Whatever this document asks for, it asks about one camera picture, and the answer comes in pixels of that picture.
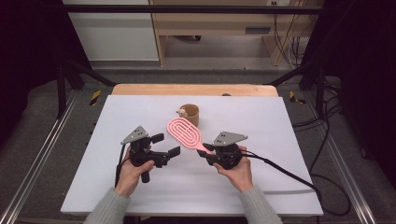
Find wooden desk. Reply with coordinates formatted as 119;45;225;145
148;0;325;67

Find pink hairbrush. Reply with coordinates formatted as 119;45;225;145
166;117;214;155

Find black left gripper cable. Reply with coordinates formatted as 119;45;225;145
114;144;132;188

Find black metal stand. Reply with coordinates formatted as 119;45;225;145
267;59;326;119
57;59;117;119

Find wooden table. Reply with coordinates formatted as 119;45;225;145
111;83;279;97

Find aluminium floor rail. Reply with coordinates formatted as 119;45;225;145
0;90;78;224
306;92;379;224

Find white cabinet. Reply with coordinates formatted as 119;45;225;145
62;0;160;62

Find hanging wall cables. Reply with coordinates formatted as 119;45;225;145
272;0;312;68

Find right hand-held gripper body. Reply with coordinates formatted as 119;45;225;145
205;131;249;171

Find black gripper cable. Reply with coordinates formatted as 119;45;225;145
114;144;132;188
241;150;353;217

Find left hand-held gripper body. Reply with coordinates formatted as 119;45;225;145
120;125;172;185

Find black metal crossbar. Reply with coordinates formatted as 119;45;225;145
62;4;328;15

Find black floor cables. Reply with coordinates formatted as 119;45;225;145
292;77;345;175

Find black curtain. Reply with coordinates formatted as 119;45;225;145
303;0;396;178
0;0;92;144

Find person's right hand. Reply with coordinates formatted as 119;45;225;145
213;146;255;194

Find yellow black tape marker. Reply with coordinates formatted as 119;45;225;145
289;91;306;105
89;90;103;106

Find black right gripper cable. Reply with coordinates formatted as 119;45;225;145
241;150;353;217

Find person's left hand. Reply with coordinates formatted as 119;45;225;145
115;152;156;199

